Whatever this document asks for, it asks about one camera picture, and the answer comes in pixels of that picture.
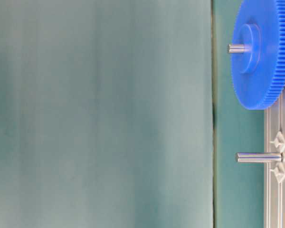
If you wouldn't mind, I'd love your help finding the large blue plastic gear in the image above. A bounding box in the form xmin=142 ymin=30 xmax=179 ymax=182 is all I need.
xmin=231 ymin=0 xmax=285 ymax=110

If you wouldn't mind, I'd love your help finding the steel shaft through large gear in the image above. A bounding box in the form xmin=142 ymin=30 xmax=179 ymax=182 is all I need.
xmin=227 ymin=44 xmax=251 ymax=54

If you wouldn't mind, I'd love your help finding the aluminium extrusion rail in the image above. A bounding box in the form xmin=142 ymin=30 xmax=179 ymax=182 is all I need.
xmin=264 ymin=89 xmax=285 ymax=228

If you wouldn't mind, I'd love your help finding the white plastic bracket upper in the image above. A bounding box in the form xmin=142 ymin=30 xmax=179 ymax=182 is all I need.
xmin=270 ymin=131 xmax=285 ymax=153

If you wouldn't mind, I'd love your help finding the green table mat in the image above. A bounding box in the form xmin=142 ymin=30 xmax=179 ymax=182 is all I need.
xmin=211 ymin=0 xmax=264 ymax=228

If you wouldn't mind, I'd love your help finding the white plastic bracket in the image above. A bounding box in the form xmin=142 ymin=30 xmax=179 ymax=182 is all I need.
xmin=270 ymin=162 xmax=285 ymax=183
xmin=270 ymin=131 xmax=285 ymax=153

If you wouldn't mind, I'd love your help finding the white plastic bracket lower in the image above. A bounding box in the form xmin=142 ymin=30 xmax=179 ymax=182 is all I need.
xmin=270 ymin=162 xmax=285 ymax=183

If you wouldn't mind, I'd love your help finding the bare steel shaft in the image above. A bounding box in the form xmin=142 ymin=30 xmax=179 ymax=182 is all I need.
xmin=236 ymin=152 xmax=283 ymax=163

